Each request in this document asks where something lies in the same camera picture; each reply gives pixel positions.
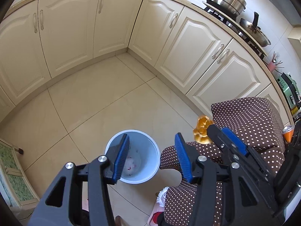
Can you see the orange container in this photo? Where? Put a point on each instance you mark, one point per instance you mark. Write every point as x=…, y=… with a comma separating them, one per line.
x=288, y=134

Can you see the light blue trash bin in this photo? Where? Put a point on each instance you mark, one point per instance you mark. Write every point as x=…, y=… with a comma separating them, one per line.
x=148, y=150

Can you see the green electric cooker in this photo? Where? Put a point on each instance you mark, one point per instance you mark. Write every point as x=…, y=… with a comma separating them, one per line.
x=288, y=89

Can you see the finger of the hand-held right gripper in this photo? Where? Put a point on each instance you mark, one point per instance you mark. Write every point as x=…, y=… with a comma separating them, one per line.
x=221, y=139
x=236, y=141

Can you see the cream kitchen cabinets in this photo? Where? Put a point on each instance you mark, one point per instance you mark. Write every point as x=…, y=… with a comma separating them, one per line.
x=70, y=28

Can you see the yellow snack bag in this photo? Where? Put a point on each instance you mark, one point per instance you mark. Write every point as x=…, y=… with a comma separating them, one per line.
x=202, y=129

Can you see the white pink crumpled wrapper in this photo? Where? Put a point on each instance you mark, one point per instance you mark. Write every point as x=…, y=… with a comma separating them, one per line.
x=132, y=166

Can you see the pink utensil holder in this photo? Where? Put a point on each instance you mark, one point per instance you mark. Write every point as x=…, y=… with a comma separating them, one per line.
x=272, y=66

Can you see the green glass door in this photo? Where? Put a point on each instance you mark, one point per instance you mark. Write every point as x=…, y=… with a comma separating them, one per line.
x=14, y=179

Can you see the dark door stopper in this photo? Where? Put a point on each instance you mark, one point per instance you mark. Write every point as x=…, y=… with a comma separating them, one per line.
x=20, y=151

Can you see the black gas stove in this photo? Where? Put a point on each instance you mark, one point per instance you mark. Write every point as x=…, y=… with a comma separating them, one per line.
x=235, y=26

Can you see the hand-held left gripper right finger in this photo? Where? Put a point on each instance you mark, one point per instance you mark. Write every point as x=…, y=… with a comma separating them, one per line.
x=184, y=157

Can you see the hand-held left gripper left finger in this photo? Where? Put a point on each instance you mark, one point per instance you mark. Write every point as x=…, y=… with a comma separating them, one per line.
x=121, y=160

